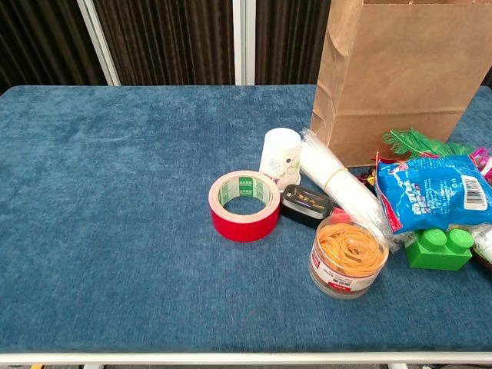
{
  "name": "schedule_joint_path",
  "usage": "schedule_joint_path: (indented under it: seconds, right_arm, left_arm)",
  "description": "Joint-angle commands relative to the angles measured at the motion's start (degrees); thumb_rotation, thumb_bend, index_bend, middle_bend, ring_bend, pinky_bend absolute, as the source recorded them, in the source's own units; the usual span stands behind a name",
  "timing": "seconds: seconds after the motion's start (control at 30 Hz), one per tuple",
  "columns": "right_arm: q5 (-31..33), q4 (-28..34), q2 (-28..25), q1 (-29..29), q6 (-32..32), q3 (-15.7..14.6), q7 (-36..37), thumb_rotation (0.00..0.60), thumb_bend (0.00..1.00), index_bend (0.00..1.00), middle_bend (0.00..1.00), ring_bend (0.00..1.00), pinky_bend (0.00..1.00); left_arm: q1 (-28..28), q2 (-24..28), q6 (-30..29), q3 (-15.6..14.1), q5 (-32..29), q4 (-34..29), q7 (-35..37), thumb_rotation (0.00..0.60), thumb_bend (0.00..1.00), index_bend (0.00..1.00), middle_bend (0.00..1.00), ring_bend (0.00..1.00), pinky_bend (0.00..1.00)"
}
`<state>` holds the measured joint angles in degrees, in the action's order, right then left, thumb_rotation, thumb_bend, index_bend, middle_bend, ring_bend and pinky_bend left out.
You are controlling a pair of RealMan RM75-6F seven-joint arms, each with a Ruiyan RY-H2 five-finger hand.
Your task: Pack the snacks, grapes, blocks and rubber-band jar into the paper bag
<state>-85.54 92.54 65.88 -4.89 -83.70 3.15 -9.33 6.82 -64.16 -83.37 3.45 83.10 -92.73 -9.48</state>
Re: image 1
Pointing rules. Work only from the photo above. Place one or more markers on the blue snack packet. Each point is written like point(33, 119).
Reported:
point(423, 192)

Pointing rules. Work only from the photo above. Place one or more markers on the white wrapper packet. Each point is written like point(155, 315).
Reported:
point(484, 242)

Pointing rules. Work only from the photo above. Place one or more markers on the brown paper shopping bag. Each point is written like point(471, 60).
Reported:
point(384, 77)

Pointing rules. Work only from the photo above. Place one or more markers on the white printed paper cup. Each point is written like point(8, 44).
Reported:
point(278, 153)

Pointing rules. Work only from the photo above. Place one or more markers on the red tape roll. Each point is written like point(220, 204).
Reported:
point(246, 230)

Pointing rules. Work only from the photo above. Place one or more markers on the black rectangular tin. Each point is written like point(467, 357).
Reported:
point(303, 203)

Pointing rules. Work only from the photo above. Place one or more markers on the small red object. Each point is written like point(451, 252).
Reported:
point(340, 216)

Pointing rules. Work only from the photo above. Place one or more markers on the blue velvet tablecloth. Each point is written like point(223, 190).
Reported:
point(115, 192)

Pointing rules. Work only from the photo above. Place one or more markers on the clear tub of rubber bands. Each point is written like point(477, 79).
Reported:
point(346, 276)

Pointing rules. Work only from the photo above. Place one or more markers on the black pleated curtain panel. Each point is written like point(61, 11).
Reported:
point(288, 38)
point(488, 78)
point(38, 38)
point(173, 38)

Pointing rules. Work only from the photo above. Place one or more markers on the green toy brick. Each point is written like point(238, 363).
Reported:
point(430, 257)

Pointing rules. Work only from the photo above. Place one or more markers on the white frame post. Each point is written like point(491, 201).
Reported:
point(244, 38)
point(98, 42)

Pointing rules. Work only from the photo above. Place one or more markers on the white table frame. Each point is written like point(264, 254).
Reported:
point(230, 358)

